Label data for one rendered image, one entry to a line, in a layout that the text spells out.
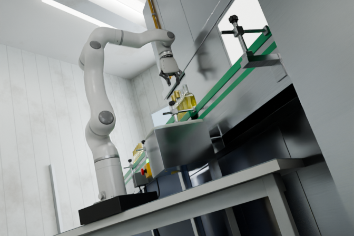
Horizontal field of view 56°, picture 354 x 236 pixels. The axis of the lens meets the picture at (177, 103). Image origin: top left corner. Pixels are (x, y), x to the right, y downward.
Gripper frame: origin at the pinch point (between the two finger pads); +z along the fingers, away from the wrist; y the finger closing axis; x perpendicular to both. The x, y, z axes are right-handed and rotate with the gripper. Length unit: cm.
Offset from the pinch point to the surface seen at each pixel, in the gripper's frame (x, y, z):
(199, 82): 6.9, -12.1, 5.5
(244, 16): 62, -12, 1
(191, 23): 14.2, -15.2, -29.5
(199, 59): 15.7, -12.1, -4.7
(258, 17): 69, -12, 8
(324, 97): 114, 23, 60
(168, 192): -18, 14, 57
